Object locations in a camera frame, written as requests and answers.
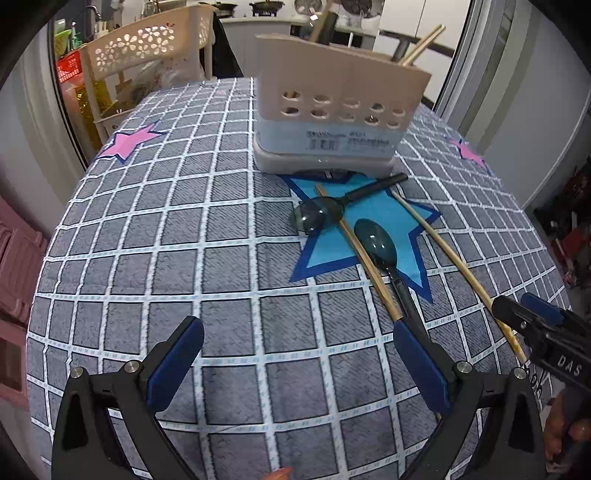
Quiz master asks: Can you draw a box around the person's right hand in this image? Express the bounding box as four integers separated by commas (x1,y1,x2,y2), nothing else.
544,393,577,474

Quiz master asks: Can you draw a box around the grey kitchen counter cabinet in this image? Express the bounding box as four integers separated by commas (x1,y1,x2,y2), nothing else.
216,13,389,79

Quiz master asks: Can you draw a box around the grey checked star tablecloth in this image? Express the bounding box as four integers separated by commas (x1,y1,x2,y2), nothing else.
25,76,572,480

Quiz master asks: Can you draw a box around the dark spoon black handle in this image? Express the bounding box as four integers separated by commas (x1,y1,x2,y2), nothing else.
353,219,445,367
290,173,410,236

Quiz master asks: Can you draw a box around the yellow oil bottle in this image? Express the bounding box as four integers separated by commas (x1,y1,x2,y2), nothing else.
76,80,112,140

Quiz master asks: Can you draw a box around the wooden chopstick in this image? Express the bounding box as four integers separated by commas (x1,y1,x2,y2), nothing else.
308,0,334,43
399,32,439,66
403,25,447,66
315,184,403,322
390,191,528,366

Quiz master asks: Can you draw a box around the beige perforated storage cart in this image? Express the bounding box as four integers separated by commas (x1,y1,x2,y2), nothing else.
81,4,219,136

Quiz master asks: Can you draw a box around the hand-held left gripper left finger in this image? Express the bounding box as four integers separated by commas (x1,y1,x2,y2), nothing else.
52,315,205,480

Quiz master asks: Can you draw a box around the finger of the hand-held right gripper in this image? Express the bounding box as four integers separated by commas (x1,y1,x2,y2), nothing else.
520,292,566,326
491,296,536,337

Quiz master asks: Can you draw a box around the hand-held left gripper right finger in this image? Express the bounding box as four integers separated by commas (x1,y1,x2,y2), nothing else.
394,320,546,480

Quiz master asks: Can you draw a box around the beige plastic utensil holder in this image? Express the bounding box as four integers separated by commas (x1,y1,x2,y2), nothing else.
253,33,433,178

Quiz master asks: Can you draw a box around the dark red clutter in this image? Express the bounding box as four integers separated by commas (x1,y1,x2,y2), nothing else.
534,157,591,288

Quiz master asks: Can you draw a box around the pink plastic stool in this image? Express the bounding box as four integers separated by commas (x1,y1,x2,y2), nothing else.
0,198,49,408

